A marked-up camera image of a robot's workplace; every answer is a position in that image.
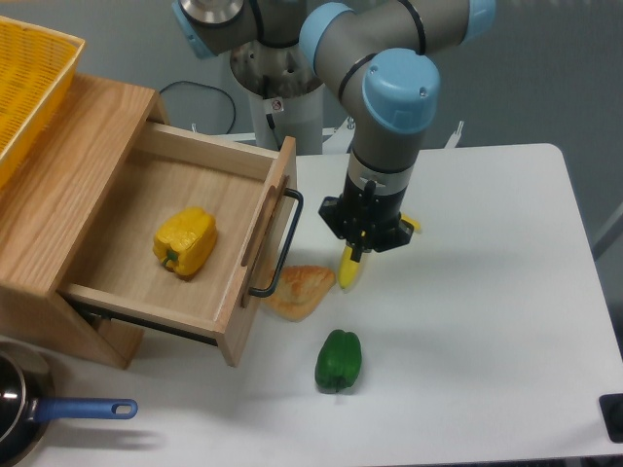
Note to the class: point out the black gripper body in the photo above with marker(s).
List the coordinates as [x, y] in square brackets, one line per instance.
[367, 214]

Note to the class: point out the wooden drawer cabinet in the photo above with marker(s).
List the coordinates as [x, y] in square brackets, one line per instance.
[48, 207]

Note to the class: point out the yellow plastic basket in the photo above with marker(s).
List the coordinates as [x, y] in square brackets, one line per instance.
[37, 67]

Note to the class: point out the toy croissant pastry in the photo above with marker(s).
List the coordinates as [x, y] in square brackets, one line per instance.
[300, 289]

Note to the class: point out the black pan blue handle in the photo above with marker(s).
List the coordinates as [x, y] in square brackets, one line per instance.
[29, 403]

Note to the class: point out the black corner device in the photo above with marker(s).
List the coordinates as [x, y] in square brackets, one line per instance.
[611, 408]

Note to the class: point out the green bell pepper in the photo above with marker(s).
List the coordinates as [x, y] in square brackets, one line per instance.
[338, 362]

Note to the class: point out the yellow bell pepper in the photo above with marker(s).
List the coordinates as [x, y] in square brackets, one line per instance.
[184, 242]

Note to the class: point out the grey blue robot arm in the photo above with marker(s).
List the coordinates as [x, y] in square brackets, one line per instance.
[377, 64]

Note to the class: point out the yellow banana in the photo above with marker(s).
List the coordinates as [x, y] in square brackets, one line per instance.
[349, 269]

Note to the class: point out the wooden top drawer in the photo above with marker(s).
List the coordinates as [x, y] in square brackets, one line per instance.
[252, 194]

